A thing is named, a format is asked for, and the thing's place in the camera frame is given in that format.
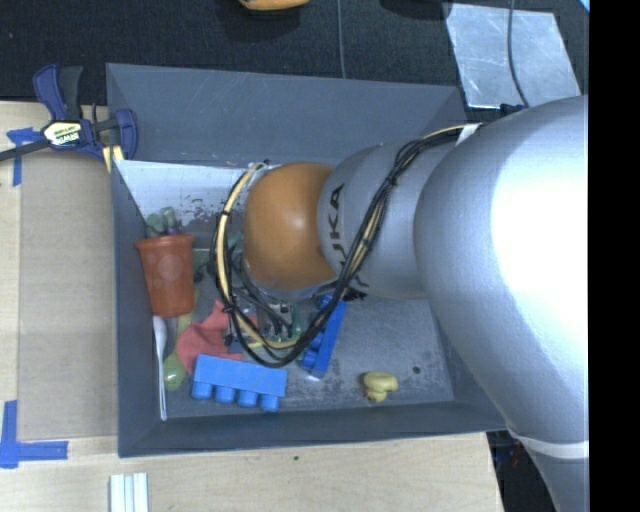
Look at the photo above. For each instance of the pale wood flat board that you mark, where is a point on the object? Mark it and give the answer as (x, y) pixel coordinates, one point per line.
(65, 300)

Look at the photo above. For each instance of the dark green soft toy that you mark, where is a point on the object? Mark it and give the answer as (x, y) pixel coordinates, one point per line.
(202, 265)

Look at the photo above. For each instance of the light green plastic spoon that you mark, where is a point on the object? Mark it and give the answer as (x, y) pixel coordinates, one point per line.
(173, 372)

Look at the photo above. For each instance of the wide blue toy brick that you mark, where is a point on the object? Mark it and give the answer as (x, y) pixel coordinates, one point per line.
(240, 376)

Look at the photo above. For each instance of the red cloth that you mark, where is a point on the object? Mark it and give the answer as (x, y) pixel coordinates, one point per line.
(202, 340)

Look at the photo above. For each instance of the red-brown plastic cup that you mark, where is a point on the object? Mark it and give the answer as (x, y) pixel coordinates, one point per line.
(170, 272)

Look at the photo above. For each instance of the grey metal bin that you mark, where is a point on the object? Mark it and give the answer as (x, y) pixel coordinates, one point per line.
(280, 115)

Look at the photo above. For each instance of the green toy plant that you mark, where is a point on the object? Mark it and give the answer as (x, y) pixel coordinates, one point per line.
(162, 222)

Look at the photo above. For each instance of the yellow toy fruit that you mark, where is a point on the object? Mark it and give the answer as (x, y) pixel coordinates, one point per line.
(380, 384)

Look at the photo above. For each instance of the narrow blue toy brick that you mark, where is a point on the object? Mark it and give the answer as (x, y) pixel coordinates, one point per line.
(327, 340)

